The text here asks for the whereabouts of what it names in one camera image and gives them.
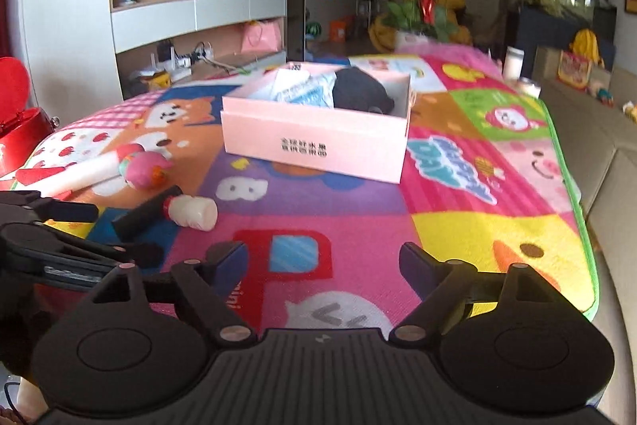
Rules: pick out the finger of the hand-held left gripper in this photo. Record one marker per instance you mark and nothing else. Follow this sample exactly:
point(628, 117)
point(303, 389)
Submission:
point(69, 212)
point(89, 248)

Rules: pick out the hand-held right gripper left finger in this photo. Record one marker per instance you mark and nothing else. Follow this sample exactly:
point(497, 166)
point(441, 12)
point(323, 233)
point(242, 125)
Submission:
point(230, 264)

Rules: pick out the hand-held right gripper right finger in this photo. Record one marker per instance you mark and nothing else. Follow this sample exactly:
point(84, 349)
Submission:
point(417, 266)

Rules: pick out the white and red rocket plush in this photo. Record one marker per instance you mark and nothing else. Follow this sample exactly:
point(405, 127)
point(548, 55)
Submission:
point(84, 173)

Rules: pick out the black cylinder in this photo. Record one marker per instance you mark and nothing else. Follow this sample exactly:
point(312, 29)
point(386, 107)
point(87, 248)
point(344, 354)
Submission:
point(144, 216)

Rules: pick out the pink round toy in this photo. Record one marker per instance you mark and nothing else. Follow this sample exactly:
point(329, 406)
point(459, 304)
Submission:
point(147, 166)

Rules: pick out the pink cardboard box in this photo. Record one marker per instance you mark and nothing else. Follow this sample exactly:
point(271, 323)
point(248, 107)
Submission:
point(318, 146)

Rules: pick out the blue and white tissue pack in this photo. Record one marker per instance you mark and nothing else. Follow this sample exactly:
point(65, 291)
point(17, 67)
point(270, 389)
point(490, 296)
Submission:
point(303, 89)

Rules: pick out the person's left forearm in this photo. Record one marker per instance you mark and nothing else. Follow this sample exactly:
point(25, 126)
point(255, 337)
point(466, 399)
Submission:
point(35, 400)

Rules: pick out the colourful cartoon play mat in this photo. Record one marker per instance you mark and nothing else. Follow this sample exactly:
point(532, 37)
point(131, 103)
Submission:
point(348, 216)

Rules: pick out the red heart-lid box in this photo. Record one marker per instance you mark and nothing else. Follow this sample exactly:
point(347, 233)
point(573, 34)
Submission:
point(15, 126)

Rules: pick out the yellow toy on shelf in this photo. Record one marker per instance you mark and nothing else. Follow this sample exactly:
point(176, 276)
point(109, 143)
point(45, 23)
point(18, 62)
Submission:
point(159, 79)

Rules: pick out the black fabric pouch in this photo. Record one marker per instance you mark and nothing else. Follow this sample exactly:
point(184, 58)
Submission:
point(363, 89)

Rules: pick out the white power strip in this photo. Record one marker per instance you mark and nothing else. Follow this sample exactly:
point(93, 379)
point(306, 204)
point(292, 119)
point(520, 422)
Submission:
point(186, 59)

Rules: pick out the small glass jar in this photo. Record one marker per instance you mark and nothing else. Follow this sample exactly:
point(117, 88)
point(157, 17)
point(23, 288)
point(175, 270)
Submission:
point(528, 87)

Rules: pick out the beige sofa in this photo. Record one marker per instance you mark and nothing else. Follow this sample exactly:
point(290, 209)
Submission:
point(612, 166)

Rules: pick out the white jar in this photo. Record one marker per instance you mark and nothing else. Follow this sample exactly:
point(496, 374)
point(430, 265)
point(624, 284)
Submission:
point(514, 64)

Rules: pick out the pink gift bag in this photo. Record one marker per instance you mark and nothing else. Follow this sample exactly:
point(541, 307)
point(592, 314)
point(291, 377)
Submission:
point(260, 35)

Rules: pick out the white television cabinet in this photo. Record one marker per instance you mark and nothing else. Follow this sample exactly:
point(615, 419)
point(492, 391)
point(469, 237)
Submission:
point(199, 14)

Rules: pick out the orange paper bag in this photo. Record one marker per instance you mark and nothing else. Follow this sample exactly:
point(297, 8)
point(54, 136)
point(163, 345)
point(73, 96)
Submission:
point(340, 30)

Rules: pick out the watermelon pattern ball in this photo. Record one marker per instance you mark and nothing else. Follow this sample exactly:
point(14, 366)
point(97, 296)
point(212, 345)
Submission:
point(316, 28)

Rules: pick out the colourful printed toy box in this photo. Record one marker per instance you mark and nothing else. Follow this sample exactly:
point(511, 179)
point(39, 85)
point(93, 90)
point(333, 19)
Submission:
point(573, 67)

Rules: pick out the white stool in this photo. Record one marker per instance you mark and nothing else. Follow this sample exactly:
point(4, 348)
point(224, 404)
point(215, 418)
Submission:
point(364, 14)

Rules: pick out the dark cabinet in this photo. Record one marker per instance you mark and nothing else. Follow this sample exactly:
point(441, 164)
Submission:
point(547, 31)

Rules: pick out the yellow backpack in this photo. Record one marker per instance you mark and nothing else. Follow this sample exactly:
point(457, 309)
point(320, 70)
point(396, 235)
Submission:
point(586, 46)

